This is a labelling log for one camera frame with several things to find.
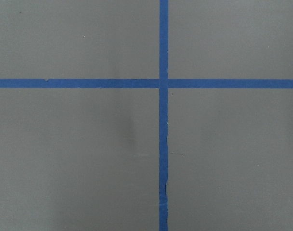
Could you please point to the blue horizontal tape line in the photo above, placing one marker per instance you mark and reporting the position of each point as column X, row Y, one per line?
column 149, row 83

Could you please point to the blue vertical tape line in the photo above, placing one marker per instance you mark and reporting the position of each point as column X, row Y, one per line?
column 163, row 113

